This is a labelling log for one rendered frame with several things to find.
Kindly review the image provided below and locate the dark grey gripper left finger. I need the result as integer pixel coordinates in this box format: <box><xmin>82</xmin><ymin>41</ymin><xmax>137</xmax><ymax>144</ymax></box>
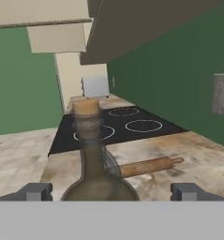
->
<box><xmin>0</xmin><ymin>183</ymin><xmax>53</xmax><ymax>202</ymax></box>

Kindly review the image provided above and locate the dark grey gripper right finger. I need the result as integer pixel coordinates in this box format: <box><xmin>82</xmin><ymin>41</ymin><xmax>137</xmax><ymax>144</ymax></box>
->
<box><xmin>170</xmin><ymin>182</ymin><xmax>224</xmax><ymax>202</ymax></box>

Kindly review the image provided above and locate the beige tall cabinet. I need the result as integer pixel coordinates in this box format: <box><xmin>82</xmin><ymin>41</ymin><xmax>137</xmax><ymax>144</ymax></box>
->
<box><xmin>53</xmin><ymin>52</ymin><xmax>110</xmax><ymax>114</ymax></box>

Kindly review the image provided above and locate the wooden rolling pin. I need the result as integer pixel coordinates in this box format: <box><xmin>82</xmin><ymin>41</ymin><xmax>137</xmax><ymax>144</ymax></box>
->
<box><xmin>118</xmin><ymin>156</ymin><xmax>186</xmax><ymax>179</ymax></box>

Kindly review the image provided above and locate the olive glass bottle with cork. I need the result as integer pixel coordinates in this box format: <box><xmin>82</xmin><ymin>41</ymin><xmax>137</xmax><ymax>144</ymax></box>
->
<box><xmin>60</xmin><ymin>98</ymin><xmax>141</xmax><ymax>202</ymax></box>

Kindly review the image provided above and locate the black hob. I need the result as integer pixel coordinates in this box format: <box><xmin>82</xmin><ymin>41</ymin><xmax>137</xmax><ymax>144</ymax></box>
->
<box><xmin>47</xmin><ymin>105</ymin><xmax>189</xmax><ymax>157</ymax></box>

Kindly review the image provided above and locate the silver toaster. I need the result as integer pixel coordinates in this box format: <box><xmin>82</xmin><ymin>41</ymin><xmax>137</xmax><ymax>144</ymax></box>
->
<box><xmin>81</xmin><ymin>75</ymin><xmax>111</xmax><ymax>99</ymax></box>

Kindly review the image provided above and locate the beige range hood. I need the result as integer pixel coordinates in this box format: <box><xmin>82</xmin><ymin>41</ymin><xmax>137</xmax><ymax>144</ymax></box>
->
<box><xmin>0</xmin><ymin>0</ymin><xmax>93</xmax><ymax>54</ymax></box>

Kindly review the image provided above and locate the grey wall outlet plate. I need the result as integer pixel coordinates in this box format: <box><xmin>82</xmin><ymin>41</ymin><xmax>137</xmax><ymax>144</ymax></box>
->
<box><xmin>211</xmin><ymin>72</ymin><xmax>224</xmax><ymax>118</ymax></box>

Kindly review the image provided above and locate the brown wall cabinet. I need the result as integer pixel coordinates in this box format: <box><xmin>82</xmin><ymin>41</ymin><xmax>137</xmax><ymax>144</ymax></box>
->
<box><xmin>79</xmin><ymin>0</ymin><xmax>224</xmax><ymax>66</ymax></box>

